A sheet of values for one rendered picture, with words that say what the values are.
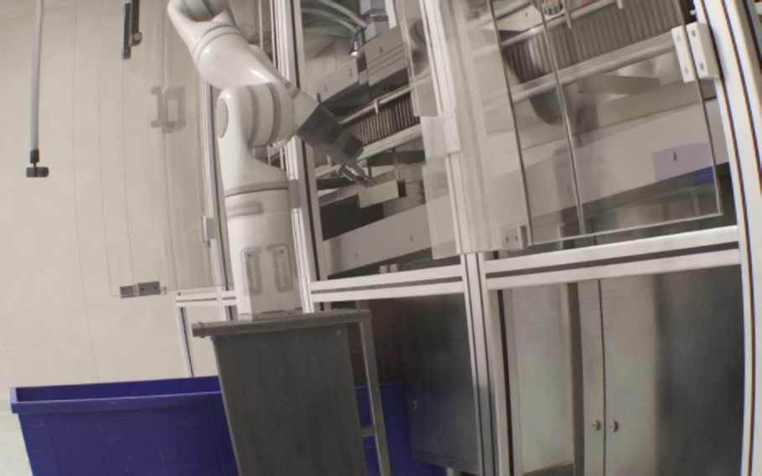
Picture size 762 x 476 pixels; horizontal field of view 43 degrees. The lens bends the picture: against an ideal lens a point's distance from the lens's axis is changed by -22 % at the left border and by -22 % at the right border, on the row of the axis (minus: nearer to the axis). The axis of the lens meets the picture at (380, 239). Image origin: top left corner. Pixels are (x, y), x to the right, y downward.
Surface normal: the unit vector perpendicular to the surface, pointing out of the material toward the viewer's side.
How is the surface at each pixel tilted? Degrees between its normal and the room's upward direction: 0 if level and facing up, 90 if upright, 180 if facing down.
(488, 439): 90
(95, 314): 90
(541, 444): 90
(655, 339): 90
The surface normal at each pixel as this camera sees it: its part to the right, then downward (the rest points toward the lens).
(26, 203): 0.33, -0.07
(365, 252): -0.93, 0.11
